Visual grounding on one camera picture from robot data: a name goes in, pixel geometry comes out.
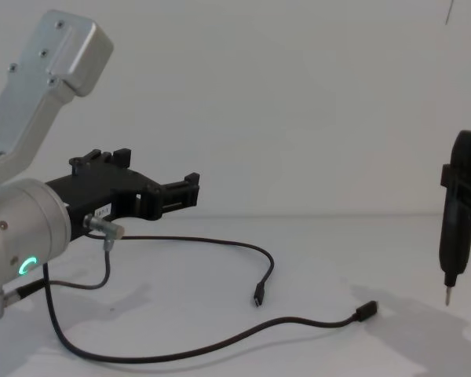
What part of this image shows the thin dark wrist cable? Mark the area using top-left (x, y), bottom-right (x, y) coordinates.
top-left (0, 214), bottom-right (127, 322)

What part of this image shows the white table cloth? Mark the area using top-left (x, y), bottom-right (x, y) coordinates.
top-left (0, 214), bottom-right (471, 377)

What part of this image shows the black cable with two plugs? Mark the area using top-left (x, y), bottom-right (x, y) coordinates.
top-left (42, 234), bottom-right (379, 363)

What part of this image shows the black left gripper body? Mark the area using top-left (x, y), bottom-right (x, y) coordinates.
top-left (46, 163), bottom-right (160, 243)

